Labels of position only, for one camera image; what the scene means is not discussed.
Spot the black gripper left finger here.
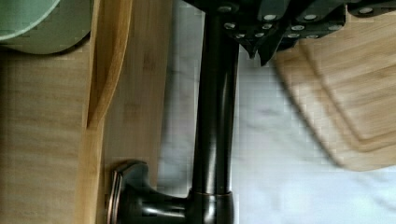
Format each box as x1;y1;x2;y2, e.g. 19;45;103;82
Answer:
184;0;282;60

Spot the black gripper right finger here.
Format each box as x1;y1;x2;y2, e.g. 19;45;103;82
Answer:
258;0;395;65

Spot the bamboo cutting board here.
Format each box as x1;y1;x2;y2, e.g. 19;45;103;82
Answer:
275;12;396;171

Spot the green ceramic bowl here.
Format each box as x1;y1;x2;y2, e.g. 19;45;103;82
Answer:
0;0;94;54

